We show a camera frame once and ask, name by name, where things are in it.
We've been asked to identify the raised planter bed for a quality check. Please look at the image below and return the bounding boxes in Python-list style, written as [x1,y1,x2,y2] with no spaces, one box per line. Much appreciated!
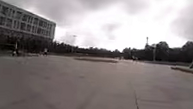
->
[73,56,119,65]

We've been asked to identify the grey paved plaza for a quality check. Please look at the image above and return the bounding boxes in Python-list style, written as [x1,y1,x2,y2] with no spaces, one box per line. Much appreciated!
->
[0,48,193,109]

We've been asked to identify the row of trees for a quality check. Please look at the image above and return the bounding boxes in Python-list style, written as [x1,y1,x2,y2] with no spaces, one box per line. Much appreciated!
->
[47,28,193,66]

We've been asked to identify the person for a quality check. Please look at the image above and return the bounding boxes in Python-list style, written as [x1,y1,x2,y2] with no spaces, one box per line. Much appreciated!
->
[42,47,49,57]

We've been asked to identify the large pale office building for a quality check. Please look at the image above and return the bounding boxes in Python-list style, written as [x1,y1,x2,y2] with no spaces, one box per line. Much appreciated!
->
[0,0,59,56]

